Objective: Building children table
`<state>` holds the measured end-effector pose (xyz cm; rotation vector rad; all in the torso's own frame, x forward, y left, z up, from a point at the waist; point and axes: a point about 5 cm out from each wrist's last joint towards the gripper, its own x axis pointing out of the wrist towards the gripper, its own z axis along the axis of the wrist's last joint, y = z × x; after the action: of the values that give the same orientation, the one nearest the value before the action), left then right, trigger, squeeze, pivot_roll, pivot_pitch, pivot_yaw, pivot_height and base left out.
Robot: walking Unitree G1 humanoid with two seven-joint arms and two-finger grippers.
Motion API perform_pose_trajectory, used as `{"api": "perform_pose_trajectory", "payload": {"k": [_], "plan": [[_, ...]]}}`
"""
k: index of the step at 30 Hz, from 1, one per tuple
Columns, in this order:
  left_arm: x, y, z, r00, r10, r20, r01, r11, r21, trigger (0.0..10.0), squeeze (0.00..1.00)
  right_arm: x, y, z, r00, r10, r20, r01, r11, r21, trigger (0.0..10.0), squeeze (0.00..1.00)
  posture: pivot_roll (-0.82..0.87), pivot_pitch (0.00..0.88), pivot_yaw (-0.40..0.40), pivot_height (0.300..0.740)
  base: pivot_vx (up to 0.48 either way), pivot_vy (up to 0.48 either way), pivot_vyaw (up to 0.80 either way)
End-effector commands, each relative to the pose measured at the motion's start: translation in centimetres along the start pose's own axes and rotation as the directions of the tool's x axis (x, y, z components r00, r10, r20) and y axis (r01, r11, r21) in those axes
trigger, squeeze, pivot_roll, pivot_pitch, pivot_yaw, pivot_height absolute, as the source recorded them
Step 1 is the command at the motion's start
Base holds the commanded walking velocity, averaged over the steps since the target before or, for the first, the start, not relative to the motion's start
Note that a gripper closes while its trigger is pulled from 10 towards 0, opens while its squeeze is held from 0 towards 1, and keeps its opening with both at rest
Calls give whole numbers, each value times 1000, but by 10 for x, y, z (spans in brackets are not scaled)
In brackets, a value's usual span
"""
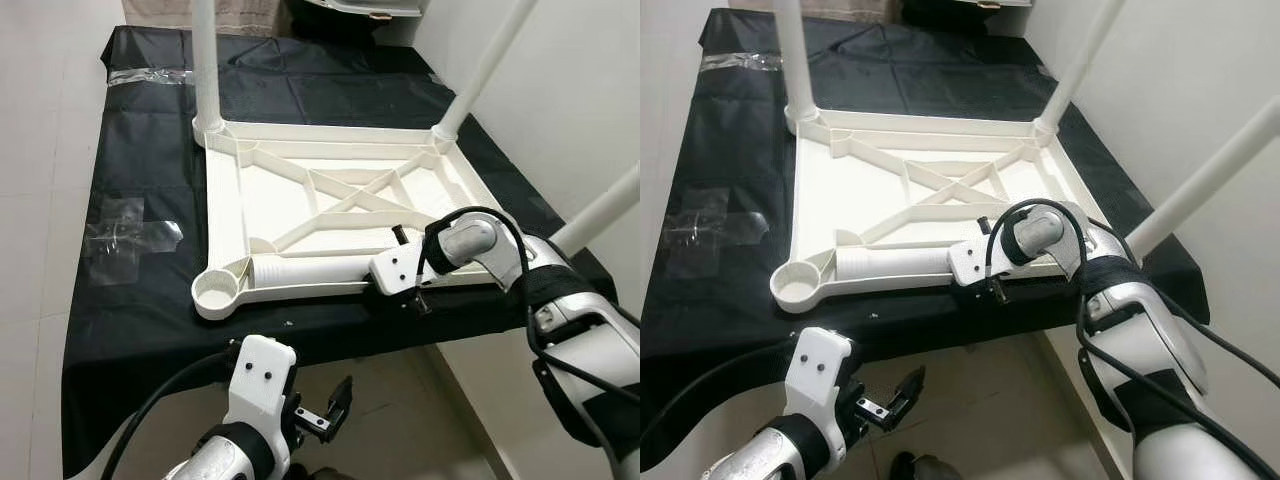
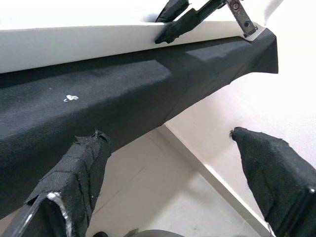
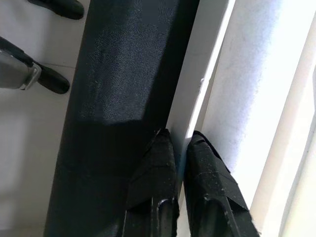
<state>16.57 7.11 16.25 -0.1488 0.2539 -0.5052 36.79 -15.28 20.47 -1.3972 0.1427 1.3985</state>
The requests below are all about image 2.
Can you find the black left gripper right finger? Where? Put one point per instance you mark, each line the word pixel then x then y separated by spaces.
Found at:
pixel 276 177

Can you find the black tablecloth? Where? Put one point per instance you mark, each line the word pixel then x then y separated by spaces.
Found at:
pixel 123 98

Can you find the white plastic table top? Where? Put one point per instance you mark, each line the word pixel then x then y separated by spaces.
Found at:
pixel 74 49

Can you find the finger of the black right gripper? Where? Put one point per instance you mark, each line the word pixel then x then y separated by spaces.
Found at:
pixel 172 10
pixel 177 27

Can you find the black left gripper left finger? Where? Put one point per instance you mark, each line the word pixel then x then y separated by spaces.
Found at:
pixel 74 185

